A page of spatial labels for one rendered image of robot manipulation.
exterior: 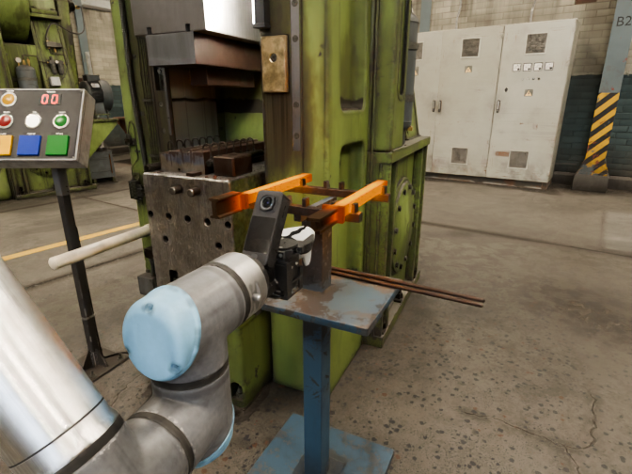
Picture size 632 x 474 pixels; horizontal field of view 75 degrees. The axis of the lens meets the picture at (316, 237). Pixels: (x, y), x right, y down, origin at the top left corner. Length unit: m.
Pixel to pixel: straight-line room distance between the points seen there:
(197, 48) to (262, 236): 0.99
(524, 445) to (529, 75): 5.21
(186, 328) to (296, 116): 1.08
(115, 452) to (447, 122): 6.35
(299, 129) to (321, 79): 0.17
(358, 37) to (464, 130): 4.87
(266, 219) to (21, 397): 0.34
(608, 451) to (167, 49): 2.03
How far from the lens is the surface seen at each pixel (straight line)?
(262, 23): 1.47
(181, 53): 1.51
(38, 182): 6.31
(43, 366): 0.44
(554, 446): 1.84
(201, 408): 0.52
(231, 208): 0.95
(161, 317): 0.45
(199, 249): 1.52
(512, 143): 6.40
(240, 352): 1.63
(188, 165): 1.54
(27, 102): 1.90
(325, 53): 1.40
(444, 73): 6.61
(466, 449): 1.71
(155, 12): 1.59
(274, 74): 1.45
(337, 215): 0.83
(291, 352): 1.75
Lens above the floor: 1.16
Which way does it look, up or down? 18 degrees down
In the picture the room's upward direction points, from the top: straight up
